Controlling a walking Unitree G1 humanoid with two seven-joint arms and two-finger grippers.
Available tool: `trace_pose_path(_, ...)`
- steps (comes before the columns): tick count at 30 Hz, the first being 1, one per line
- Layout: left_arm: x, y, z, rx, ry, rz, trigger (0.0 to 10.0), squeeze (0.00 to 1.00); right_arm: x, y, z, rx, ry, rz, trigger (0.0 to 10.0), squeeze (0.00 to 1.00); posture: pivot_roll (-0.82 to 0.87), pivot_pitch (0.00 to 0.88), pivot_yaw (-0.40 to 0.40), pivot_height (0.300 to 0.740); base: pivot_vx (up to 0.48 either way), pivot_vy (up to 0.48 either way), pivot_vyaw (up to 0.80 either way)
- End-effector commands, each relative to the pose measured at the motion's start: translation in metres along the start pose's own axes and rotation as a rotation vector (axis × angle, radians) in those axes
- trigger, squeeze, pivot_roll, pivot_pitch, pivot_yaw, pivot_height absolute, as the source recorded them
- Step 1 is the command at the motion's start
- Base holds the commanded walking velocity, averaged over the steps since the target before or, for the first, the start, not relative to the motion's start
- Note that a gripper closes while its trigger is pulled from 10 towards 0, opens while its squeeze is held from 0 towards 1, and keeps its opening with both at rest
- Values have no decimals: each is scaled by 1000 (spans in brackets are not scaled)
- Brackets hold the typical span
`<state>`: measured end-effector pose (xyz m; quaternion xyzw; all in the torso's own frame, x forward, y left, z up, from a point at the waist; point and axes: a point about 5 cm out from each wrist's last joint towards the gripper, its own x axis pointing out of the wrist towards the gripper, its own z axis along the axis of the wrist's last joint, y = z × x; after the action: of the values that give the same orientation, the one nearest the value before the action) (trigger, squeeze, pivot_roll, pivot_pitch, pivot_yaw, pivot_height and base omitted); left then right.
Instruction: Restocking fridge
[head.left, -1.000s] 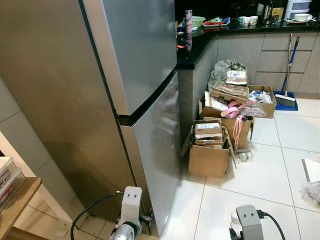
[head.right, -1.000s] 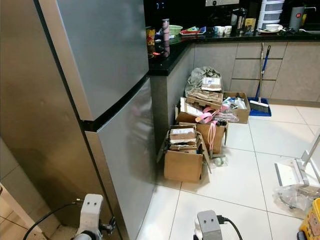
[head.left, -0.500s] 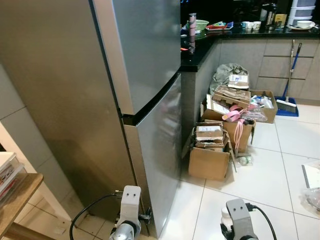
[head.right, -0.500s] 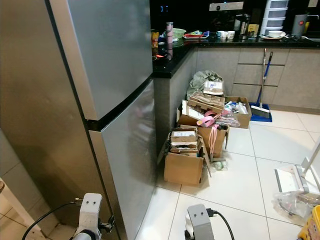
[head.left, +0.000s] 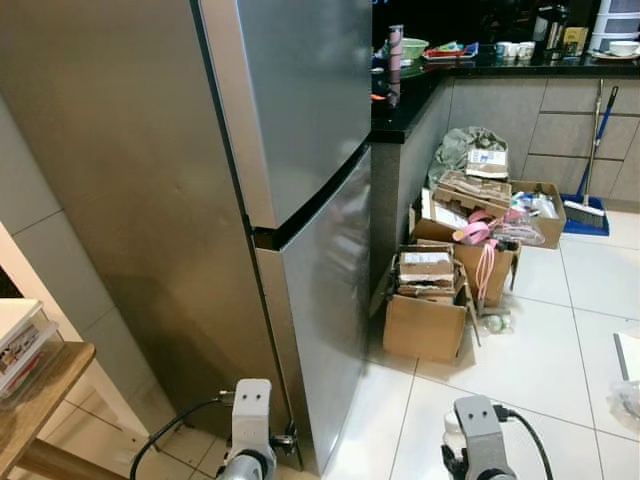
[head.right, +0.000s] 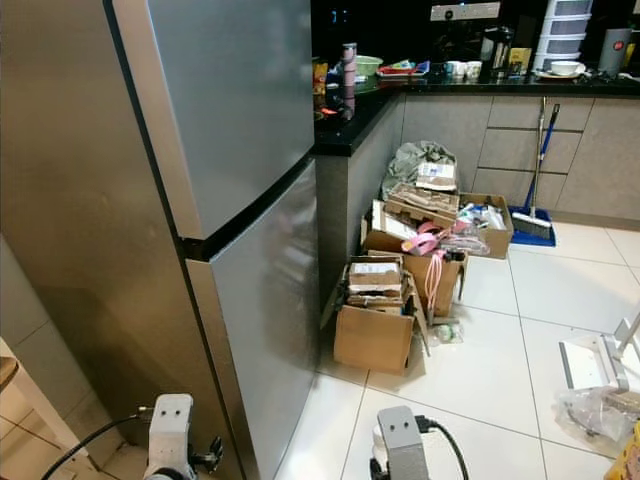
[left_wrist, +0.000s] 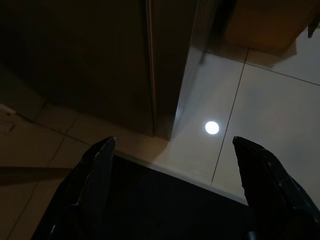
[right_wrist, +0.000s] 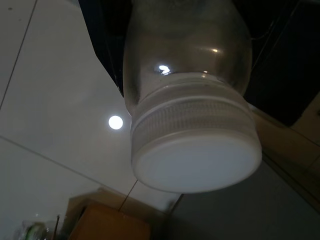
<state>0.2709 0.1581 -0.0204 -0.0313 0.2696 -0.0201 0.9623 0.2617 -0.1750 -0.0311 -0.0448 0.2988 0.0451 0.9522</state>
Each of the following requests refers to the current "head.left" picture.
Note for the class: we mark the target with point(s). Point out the clear bottle wide white cap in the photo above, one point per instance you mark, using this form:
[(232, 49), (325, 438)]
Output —
[(456, 425)]

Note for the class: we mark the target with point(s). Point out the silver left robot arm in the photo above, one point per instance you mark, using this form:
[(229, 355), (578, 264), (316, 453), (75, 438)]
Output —
[(245, 468)]

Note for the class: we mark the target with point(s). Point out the grey fridge body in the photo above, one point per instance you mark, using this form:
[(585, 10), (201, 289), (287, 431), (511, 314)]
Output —
[(120, 180)]

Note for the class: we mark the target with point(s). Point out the tall cardboard box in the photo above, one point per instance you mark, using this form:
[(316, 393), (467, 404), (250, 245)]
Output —
[(425, 330)]

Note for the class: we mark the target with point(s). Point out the clear plastic bag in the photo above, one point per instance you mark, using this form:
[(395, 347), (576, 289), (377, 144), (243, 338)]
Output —
[(628, 400)]

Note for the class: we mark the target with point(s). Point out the white metal rack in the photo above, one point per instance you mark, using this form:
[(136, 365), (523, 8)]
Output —
[(625, 355)]

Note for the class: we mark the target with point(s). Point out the pink plastic item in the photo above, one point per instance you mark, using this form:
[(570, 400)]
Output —
[(475, 233)]

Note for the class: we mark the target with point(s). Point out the brown wooden table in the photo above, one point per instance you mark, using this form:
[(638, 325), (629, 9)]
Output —
[(40, 400)]

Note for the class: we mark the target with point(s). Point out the open cardboard box with bags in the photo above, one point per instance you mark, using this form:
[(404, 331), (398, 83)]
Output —
[(550, 225)]

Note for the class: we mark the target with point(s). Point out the cardboard box with brown trays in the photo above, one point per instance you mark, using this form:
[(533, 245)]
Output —
[(470, 195)]

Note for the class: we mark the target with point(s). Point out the blue broom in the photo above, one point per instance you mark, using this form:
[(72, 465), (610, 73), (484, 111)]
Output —
[(583, 215)]

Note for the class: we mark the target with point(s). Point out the clear plastic box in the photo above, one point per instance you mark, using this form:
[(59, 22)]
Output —
[(20, 345)]

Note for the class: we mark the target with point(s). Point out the white label package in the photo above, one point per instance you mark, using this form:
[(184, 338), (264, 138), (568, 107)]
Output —
[(487, 163)]

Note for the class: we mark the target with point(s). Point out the grey crumpled bag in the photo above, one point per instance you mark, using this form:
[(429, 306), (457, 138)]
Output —
[(455, 150)]

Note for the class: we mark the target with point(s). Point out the beige cabinets black countertop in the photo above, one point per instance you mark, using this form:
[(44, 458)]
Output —
[(560, 130)]

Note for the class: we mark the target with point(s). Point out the pink black tumbler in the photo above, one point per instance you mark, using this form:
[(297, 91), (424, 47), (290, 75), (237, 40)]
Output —
[(395, 50)]

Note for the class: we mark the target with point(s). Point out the green bowl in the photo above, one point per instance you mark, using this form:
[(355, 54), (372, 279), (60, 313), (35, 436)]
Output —
[(414, 50)]

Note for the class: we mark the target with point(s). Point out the red blue tray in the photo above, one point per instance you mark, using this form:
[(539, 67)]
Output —
[(450, 52)]

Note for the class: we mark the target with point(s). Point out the white mug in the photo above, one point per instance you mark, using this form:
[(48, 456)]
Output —
[(505, 51), (525, 51)]

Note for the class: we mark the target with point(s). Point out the yellow box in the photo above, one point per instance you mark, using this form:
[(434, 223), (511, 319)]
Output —
[(575, 42)]

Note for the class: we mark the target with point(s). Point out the black kettle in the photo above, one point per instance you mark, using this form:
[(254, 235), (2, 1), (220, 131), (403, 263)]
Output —
[(550, 30)]

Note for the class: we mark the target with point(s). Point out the white bowl on plate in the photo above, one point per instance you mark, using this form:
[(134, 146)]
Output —
[(622, 48)]

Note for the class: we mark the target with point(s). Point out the white plastic drawer tower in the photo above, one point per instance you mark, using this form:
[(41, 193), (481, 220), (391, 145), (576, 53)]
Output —
[(615, 20)]

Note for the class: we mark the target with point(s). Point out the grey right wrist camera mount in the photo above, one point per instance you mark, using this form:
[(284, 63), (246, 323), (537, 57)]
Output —
[(485, 440)]

